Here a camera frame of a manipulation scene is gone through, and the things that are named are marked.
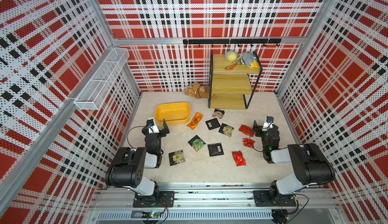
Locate orange ring toy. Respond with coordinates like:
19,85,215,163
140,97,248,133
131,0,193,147
225,63,238,70

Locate yellow plastic storage box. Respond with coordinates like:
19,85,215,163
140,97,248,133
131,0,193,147
155,102,191,126

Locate red tea bag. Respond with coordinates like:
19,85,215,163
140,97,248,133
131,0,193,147
243,138,255,148
238,125,255,137
232,151,246,166

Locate black green label tea bag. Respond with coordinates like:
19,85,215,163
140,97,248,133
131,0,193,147
188,135,206,152

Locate grey plush toy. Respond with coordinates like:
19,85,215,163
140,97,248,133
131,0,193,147
240,52,260,68

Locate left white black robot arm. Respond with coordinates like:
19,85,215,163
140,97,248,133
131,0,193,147
105,119,174,208

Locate orange tea bag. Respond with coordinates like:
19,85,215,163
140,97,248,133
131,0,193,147
187,113,203,130

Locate green circuit board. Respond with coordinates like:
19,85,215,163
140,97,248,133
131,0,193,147
141,211,162,219

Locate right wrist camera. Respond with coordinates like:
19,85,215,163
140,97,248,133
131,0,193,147
262,116,274,131

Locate small brown tea bag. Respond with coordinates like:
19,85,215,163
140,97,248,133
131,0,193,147
212,109,225,119

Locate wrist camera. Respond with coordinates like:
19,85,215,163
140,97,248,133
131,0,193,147
262,116,274,131
146,118,159,134

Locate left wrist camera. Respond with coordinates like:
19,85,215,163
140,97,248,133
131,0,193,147
146,118,159,134

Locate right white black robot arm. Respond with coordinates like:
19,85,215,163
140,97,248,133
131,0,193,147
252,117,335,207

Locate yellow plush toy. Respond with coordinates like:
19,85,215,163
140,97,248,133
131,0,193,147
224,49,240,63

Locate black beige label tea bag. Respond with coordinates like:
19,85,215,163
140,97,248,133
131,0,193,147
169,150,186,166

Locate wooden black frame shelf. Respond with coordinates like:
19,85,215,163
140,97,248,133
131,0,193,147
208,51,263,110

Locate black gold label tea bag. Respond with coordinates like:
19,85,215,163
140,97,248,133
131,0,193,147
218,123,234,137

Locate brown plush toy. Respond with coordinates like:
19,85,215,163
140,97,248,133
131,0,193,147
185,82,210,99

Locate white wire mesh basket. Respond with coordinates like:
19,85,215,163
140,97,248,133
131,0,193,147
74,48,129,110

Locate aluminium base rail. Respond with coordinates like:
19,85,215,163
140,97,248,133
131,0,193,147
86,183,345,224

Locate black hook rail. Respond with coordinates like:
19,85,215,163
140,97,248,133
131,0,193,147
182,38,282,45

